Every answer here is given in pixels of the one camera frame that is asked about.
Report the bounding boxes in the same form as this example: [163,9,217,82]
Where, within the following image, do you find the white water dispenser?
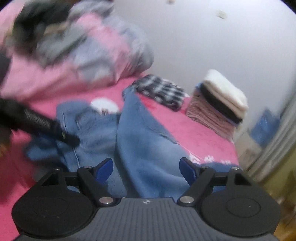
[235,132,262,170]

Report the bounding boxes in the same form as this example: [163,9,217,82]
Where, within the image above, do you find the black white plaid garment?
[132,74,188,111]

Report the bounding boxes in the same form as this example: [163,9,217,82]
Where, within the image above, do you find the pink patterned folded garment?
[186,90,235,142]

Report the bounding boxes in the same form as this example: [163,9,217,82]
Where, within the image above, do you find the blue denim jeans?
[24,86,239,200]

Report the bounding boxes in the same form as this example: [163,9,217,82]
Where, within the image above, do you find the dark green garment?
[11,1,71,53]

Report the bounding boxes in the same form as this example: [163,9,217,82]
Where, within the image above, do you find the grey knit garment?
[36,25,87,67]

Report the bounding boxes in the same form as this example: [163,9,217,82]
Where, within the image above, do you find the white folded sweater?
[203,69,249,113]

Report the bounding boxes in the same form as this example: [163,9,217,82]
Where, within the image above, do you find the pink floral bed blanket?
[1,78,238,240]

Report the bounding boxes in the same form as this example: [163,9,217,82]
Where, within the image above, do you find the blue water bottle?
[249,109,280,148]

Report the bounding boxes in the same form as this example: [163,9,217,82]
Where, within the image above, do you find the grey curtain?
[248,97,295,182]

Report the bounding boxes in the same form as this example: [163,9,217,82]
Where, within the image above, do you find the pink grey floral duvet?
[1,1,154,102]

